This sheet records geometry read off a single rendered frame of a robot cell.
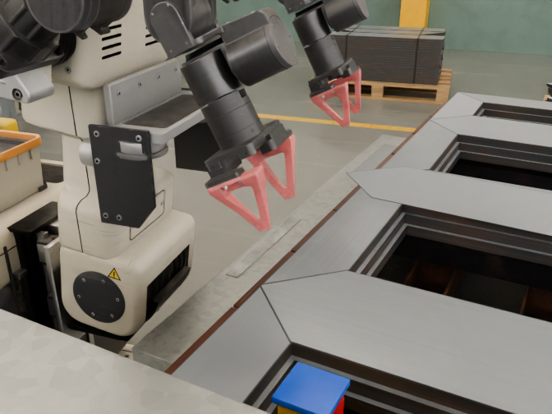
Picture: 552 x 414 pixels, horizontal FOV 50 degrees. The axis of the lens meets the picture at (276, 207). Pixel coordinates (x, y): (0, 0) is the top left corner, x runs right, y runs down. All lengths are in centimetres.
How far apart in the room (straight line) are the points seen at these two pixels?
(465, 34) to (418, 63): 274
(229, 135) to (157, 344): 46
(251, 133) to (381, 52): 463
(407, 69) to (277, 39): 466
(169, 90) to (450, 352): 64
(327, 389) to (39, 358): 30
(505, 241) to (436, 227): 11
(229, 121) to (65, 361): 36
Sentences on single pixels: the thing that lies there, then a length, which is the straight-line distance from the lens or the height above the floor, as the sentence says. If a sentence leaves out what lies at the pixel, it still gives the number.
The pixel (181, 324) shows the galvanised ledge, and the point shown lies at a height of 68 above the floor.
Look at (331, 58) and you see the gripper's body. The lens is 107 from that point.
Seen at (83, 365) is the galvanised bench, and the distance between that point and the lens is 40.
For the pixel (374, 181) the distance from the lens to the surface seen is 114.
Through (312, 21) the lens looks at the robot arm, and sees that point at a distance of 107.
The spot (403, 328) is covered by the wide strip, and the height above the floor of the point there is 87.
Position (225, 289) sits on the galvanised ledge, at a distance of 114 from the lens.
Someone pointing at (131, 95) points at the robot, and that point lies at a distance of 95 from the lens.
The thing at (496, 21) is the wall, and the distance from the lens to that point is 794.
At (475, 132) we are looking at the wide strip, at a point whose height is 87.
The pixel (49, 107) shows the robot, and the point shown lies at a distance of 101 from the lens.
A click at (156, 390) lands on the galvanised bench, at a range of 37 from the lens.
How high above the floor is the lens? 130
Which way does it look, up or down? 25 degrees down
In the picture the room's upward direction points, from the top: straight up
